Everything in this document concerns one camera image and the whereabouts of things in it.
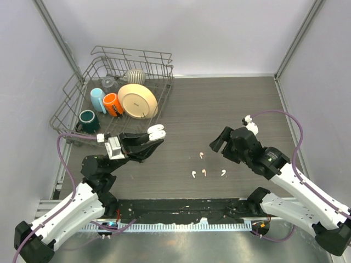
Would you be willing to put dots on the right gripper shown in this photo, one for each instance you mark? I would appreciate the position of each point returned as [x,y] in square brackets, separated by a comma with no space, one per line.
[217,144]

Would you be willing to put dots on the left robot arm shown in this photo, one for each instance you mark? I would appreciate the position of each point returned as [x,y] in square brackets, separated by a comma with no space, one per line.
[90,199]

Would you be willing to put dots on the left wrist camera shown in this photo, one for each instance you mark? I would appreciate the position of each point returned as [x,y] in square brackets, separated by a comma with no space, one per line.
[112,146]

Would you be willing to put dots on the white earbud charging case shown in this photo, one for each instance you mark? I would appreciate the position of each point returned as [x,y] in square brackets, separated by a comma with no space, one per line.
[156,132]

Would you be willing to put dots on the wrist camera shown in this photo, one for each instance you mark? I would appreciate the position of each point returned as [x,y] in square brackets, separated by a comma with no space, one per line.
[250,125]
[112,146]

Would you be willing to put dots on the clear glass cup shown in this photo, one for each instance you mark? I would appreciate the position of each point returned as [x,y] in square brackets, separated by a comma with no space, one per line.
[108,82]

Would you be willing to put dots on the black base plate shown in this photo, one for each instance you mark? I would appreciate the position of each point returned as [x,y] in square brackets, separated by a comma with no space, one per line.
[184,211]

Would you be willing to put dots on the slotted cable duct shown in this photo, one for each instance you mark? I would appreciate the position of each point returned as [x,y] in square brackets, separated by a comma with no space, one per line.
[202,226]

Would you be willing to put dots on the beige plate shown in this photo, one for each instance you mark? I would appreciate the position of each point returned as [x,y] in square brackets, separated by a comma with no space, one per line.
[138,101]

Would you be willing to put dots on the striped ceramic cup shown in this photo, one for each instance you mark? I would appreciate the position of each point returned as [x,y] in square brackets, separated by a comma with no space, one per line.
[134,76]

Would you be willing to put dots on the light blue mug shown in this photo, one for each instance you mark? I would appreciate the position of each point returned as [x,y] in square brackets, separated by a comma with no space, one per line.
[96,96]

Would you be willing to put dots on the grey wire dish rack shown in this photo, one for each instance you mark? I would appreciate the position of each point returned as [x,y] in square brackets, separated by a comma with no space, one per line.
[113,62]

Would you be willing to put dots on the dark green mug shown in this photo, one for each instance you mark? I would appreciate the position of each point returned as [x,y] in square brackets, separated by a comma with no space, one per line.
[88,122]

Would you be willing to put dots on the orange mug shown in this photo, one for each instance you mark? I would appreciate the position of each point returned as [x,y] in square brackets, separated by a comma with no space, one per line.
[113,105]

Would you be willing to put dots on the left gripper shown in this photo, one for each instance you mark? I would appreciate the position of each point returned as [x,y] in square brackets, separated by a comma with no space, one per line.
[137,147]

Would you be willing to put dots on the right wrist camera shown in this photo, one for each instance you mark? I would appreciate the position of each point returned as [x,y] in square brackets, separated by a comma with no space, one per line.
[250,125]

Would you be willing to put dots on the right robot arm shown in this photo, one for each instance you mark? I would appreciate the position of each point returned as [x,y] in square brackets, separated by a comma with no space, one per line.
[323,217]

